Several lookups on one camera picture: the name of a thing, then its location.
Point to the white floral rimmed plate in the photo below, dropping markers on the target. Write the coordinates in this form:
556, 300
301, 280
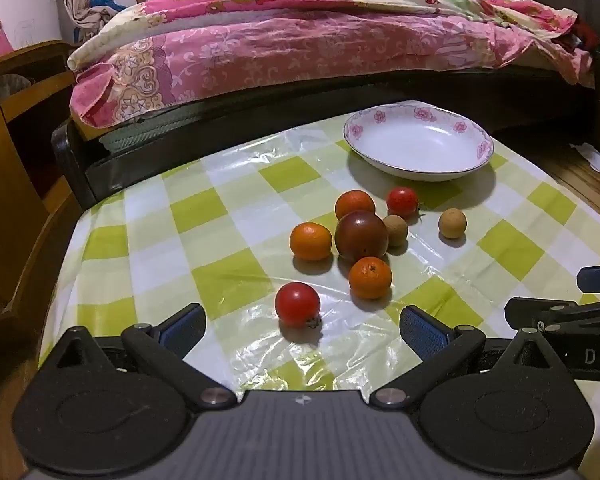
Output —
420, 145

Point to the red tomato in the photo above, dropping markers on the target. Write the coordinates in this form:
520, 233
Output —
297, 304
402, 201

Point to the white paper scrap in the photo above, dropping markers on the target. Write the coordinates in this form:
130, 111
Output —
591, 155

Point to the red cloth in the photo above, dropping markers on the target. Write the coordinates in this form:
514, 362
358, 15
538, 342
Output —
586, 35

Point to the pink floral blanket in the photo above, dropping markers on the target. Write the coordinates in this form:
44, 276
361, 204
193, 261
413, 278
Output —
280, 50

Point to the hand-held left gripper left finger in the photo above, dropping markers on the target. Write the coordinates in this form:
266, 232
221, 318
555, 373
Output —
187, 329

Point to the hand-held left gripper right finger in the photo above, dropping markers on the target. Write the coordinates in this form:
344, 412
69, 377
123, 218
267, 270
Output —
422, 331

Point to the dark red-brown tomato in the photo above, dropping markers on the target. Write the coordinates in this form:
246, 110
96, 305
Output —
361, 236

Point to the brown longan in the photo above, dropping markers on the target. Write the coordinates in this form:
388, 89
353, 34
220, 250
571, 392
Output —
452, 223
397, 231

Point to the wooden cabinet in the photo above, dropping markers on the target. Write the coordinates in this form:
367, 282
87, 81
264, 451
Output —
25, 160

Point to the small orange mandarin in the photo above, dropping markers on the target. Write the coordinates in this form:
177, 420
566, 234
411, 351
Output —
311, 241
355, 205
370, 277

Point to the green checked plastic tablecloth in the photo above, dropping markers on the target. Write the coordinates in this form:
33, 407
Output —
220, 240

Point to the striped mattress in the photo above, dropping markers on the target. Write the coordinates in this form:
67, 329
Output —
135, 132

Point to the blue cloth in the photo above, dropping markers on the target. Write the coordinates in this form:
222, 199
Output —
107, 6

